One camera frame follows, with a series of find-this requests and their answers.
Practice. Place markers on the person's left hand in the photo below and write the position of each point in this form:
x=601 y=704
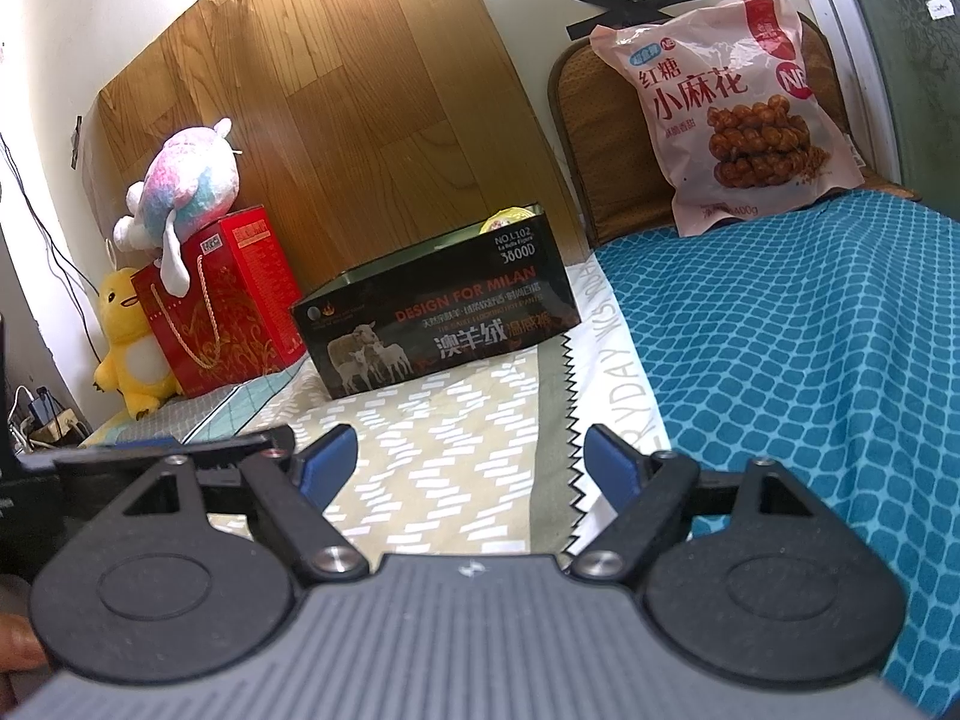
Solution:
x=19 y=645

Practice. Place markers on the blue patterned blanket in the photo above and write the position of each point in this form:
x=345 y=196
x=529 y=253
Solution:
x=787 y=360

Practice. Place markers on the red gift bag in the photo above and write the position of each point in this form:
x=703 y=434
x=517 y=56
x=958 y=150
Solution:
x=225 y=337

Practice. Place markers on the power strip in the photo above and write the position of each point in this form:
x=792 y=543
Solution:
x=56 y=427

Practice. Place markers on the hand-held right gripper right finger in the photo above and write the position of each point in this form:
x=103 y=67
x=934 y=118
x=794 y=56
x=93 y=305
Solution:
x=611 y=465

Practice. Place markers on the pastel plush toy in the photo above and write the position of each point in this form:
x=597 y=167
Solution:
x=191 y=180

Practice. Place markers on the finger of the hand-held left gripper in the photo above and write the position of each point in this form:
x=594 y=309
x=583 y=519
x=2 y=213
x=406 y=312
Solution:
x=90 y=465

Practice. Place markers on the gold snack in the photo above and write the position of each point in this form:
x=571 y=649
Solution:
x=504 y=221

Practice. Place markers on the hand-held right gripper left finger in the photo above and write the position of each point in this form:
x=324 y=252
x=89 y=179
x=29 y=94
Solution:
x=326 y=465

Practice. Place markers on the red box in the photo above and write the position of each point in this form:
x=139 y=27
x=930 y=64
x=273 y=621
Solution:
x=247 y=232

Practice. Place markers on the large pink snack bag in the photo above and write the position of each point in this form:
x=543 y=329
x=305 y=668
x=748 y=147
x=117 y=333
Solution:
x=712 y=90

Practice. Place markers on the brown woven chair back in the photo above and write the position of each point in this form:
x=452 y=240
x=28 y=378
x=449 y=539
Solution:
x=600 y=150

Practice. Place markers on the black cardboard box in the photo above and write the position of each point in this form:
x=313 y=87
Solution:
x=450 y=330

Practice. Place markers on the yellow duck plush toy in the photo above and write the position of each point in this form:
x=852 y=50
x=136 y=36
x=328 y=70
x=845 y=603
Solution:
x=131 y=360

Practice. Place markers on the wooden board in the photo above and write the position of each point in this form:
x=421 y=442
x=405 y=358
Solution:
x=337 y=90

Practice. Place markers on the sliding glass door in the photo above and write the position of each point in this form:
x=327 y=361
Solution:
x=900 y=52

